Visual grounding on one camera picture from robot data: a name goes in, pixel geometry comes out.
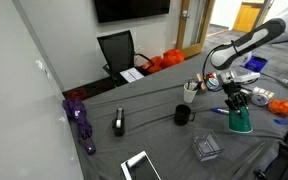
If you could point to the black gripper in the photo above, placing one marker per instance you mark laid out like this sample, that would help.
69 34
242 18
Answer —
230 82

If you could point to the green plastic cup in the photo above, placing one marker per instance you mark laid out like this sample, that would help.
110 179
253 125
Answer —
239 121

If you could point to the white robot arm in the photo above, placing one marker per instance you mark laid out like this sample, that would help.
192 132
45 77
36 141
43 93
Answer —
273 31

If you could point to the white paper cup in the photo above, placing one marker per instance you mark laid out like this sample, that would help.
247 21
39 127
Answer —
189 92

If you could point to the blue black marker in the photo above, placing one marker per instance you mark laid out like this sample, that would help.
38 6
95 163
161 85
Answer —
220 111

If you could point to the clear tray with snacks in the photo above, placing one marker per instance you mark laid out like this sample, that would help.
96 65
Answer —
208 75

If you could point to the orange cloth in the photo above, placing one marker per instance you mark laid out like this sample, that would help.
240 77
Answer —
279 106

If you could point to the clear plastic box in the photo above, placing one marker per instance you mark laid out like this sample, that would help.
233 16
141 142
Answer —
206 145

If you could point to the black mug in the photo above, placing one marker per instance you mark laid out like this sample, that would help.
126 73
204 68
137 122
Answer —
183 114

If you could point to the grey tablecloth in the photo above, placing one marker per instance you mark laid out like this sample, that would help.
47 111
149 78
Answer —
149 106

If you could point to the orange bags on floor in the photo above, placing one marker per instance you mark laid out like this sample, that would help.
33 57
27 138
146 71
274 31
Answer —
169 58

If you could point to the wooden door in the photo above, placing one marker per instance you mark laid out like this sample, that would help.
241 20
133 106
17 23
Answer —
194 20

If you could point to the papers on chair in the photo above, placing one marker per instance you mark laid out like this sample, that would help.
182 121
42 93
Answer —
131 75

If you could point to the black white tablet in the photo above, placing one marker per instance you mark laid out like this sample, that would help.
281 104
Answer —
139 167

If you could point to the black office chair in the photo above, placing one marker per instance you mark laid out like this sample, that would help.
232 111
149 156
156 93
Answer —
119 53

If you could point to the purple folded umbrella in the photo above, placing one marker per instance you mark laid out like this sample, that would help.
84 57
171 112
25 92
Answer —
76 111

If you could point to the black wall television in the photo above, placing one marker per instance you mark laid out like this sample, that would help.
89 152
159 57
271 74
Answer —
116 10

